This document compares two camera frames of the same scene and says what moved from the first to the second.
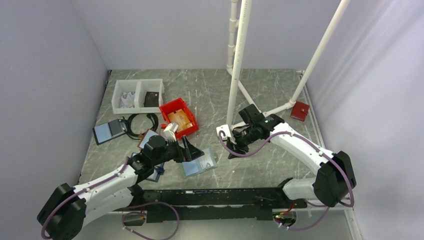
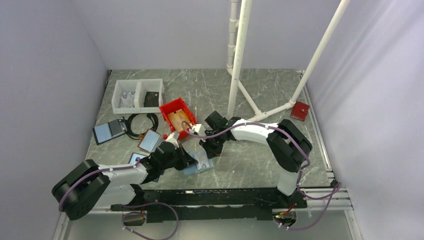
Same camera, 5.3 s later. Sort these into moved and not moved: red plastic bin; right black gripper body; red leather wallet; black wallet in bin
Moved: right black gripper body
Not moved: black wallet in bin; red plastic bin; red leather wallet
